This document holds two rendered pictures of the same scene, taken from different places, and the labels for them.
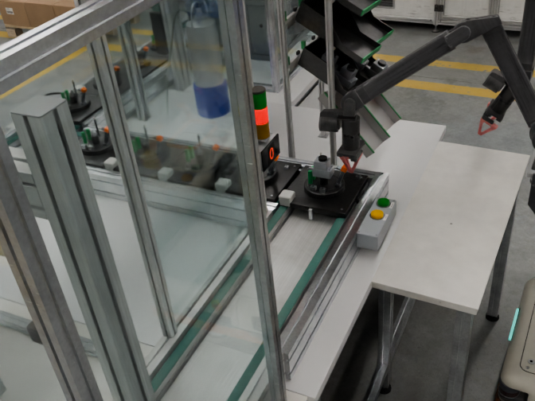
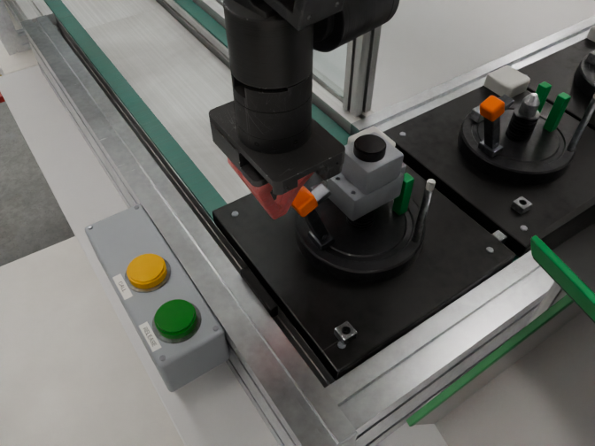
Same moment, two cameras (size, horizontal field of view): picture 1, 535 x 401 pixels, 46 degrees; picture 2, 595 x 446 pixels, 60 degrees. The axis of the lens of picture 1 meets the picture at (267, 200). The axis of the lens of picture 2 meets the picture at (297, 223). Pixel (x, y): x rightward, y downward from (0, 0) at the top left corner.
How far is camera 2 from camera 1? 2.15 m
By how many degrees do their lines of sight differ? 80
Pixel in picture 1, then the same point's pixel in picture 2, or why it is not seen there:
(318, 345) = (50, 111)
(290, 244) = not seen: hidden behind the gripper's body
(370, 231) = (114, 226)
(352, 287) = (95, 201)
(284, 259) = not seen: hidden behind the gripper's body
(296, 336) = (32, 35)
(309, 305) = (61, 65)
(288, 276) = (175, 103)
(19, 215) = not seen: outside the picture
